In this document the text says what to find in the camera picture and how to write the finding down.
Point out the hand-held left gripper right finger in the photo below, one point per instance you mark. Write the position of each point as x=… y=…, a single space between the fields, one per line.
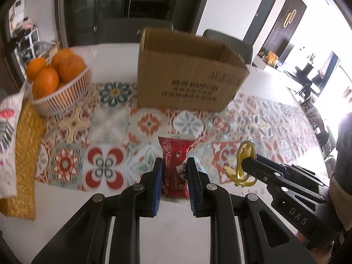
x=194 y=189

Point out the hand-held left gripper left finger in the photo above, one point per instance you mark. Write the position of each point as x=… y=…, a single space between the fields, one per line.
x=156 y=189

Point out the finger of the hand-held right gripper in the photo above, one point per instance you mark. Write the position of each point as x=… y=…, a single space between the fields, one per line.
x=286 y=189
x=275 y=167

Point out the red snack packet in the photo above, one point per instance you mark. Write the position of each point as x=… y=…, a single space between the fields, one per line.
x=176 y=165

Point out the brown cardboard box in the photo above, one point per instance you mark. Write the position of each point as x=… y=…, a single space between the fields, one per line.
x=187 y=82

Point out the patterned tablecloth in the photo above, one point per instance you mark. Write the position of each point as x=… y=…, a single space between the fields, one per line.
x=110 y=132

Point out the white ribbed fruit basket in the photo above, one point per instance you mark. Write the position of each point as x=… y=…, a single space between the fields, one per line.
x=66 y=96

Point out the grey dining chair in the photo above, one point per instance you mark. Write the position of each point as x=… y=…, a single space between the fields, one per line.
x=231 y=44
x=132 y=30

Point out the yellow woven placemat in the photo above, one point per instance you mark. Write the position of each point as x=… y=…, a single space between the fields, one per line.
x=24 y=156

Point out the orange fruit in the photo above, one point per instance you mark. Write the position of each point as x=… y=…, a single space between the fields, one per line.
x=62 y=56
x=72 y=66
x=45 y=83
x=35 y=67

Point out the floral printed cloth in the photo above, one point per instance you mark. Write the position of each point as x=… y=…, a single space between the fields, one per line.
x=8 y=148

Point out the dark interior door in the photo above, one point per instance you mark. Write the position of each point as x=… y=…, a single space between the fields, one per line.
x=261 y=13

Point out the grey plastic bag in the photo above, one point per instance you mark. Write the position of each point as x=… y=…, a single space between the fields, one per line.
x=44 y=48

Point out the dark glass sliding door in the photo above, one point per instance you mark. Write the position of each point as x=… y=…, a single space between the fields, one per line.
x=123 y=0

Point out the white shoe shelf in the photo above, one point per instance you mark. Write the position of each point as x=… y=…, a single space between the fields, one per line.
x=27 y=44

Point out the dark slatted wall panel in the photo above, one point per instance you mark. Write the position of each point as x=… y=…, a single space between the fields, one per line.
x=286 y=33

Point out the gold wall ornament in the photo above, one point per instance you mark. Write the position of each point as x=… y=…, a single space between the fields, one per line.
x=290 y=18

